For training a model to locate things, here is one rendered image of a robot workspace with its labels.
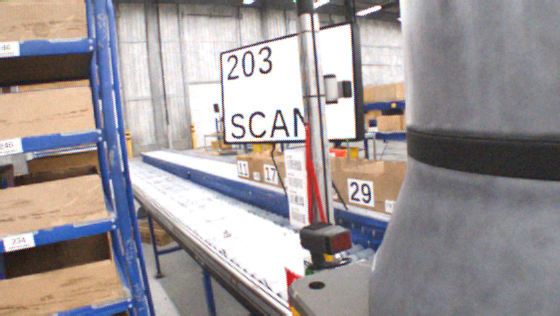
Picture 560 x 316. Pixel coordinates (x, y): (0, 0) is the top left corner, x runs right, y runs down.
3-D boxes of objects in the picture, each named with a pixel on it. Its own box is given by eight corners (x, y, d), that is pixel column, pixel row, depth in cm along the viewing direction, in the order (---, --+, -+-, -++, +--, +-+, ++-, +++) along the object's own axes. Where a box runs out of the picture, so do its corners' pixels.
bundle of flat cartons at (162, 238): (192, 233, 427) (190, 223, 425) (162, 246, 387) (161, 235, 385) (154, 227, 461) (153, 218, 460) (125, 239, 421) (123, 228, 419)
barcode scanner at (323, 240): (334, 281, 71) (326, 231, 71) (302, 271, 81) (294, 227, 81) (358, 271, 74) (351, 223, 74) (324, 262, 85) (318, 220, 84)
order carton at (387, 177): (342, 205, 171) (339, 169, 169) (384, 192, 186) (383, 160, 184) (407, 221, 138) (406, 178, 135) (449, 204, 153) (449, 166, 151)
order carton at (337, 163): (296, 193, 204) (293, 163, 202) (336, 184, 219) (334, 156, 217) (342, 205, 171) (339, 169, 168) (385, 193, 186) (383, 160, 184)
